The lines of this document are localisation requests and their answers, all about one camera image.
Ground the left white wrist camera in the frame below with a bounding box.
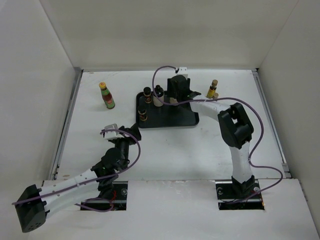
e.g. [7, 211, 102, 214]
[100, 123, 122, 141]

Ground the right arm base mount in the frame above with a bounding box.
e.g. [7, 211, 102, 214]
[215, 181, 265, 211]

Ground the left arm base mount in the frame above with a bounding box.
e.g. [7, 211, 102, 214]
[79, 181, 128, 212]

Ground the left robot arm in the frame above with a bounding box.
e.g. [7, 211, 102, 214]
[13, 123, 142, 233]

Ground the black plastic tray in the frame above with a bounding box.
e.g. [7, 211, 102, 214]
[135, 92, 200, 129]

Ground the front yellow label bottle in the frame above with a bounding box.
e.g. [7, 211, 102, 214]
[212, 92, 219, 99]

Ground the small spice jar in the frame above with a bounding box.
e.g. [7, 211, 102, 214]
[143, 86, 152, 104]
[137, 107, 148, 122]

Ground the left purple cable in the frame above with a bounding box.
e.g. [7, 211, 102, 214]
[11, 128, 141, 213]

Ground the red chili sauce bottle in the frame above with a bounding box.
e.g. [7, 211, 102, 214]
[99, 82, 115, 109]

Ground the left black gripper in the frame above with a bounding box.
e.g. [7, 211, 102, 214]
[113, 122, 140, 170]

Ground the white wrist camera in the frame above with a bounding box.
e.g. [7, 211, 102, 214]
[100, 123, 122, 141]
[175, 66, 189, 80]

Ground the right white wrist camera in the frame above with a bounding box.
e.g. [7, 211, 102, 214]
[175, 66, 189, 80]

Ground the rear yellow label bottle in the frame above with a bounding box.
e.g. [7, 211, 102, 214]
[206, 79, 218, 99]

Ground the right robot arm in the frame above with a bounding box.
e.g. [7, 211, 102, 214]
[167, 75, 255, 198]

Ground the yellow label bottle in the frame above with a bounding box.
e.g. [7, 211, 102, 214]
[206, 79, 218, 99]
[212, 92, 219, 99]

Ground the white powder shaker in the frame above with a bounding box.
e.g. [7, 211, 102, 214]
[169, 97, 178, 104]
[153, 85, 164, 108]

